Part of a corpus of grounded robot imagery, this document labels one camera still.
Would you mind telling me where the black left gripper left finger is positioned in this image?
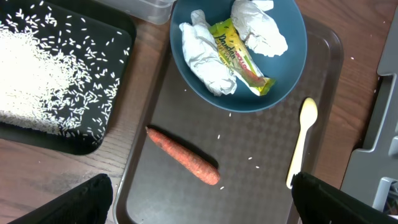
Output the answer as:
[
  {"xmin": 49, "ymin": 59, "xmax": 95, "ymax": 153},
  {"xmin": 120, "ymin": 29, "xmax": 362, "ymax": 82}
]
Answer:
[{"xmin": 9, "ymin": 174, "xmax": 113, "ymax": 224}]

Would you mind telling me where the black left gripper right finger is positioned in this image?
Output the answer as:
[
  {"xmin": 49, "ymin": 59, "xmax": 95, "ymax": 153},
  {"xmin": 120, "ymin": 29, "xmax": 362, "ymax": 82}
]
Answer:
[{"xmin": 291, "ymin": 172, "xmax": 397, "ymax": 224}]

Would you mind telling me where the white rice pile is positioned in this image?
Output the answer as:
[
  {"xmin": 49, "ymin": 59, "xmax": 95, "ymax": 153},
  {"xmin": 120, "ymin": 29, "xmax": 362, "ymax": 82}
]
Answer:
[{"xmin": 0, "ymin": 1, "xmax": 131, "ymax": 146}]

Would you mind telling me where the yellow green snack wrapper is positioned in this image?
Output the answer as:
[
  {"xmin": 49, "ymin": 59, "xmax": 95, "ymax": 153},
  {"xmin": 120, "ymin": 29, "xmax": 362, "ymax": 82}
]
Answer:
[{"xmin": 209, "ymin": 19, "xmax": 275, "ymax": 96}]

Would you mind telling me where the white tissue long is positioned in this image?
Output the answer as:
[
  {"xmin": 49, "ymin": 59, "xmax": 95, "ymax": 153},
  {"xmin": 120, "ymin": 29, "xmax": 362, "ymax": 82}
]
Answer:
[{"xmin": 179, "ymin": 9, "xmax": 237, "ymax": 96}]

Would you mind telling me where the grey dishwasher rack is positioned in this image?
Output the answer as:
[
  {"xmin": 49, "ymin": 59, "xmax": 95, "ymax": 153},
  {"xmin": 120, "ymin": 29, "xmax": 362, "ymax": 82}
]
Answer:
[{"xmin": 341, "ymin": 13, "xmax": 397, "ymax": 212}]

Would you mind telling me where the brown serving tray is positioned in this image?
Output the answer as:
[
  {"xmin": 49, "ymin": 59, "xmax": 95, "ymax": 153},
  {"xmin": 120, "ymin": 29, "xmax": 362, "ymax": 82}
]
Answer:
[{"xmin": 114, "ymin": 17, "xmax": 343, "ymax": 223}]

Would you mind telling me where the yellow plastic spoon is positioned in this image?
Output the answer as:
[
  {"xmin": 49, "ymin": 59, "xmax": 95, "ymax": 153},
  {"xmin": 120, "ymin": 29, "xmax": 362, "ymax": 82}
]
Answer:
[{"xmin": 286, "ymin": 98, "xmax": 318, "ymax": 189}]

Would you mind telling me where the orange carrot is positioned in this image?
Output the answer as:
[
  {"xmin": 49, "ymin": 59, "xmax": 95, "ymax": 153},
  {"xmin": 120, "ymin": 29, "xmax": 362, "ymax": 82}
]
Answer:
[{"xmin": 146, "ymin": 127, "xmax": 221, "ymax": 185}]

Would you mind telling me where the dark blue plate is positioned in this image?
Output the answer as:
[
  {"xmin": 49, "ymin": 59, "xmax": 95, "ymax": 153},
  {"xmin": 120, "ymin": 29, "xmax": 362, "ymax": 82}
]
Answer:
[{"xmin": 170, "ymin": 0, "xmax": 307, "ymax": 113}]

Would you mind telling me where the black plastic tray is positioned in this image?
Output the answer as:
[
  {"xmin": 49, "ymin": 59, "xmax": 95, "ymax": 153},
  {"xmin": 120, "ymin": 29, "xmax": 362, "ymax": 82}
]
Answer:
[{"xmin": 0, "ymin": 0, "xmax": 137, "ymax": 156}]

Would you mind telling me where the crumpled white tissue ball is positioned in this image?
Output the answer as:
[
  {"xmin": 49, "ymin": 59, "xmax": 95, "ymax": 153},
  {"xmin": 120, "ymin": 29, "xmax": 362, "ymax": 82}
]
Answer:
[{"xmin": 231, "ymin": 0, "xmax": 288, "ymax": 57}]

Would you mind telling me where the clear plastic bin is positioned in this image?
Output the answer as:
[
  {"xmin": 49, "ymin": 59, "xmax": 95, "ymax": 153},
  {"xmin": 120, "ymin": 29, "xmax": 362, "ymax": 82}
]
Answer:
[{"xmin": 97, "ymin": 0, "xmax": 176, "ymax": 25}]

